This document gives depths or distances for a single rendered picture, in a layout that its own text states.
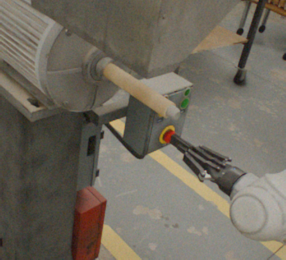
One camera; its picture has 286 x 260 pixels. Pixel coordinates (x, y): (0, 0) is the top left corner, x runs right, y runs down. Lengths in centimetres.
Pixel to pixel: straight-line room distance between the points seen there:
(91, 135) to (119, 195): 114
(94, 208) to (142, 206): 93
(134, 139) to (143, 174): 139
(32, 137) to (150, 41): 64
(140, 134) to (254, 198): 44
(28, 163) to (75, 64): 40
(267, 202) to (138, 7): 46
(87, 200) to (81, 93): 63
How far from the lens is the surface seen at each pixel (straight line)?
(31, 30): 90
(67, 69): 84
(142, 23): 54
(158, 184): 251
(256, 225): 82
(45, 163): 118
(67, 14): 67
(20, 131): 109
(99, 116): 110
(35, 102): 97
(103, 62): 85
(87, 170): 137
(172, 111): 74
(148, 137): 114
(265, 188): 86
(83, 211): 141
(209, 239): 229
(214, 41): 358
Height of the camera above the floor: 163
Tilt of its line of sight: 33 degrees down
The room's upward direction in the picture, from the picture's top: 10 degrees clockwise
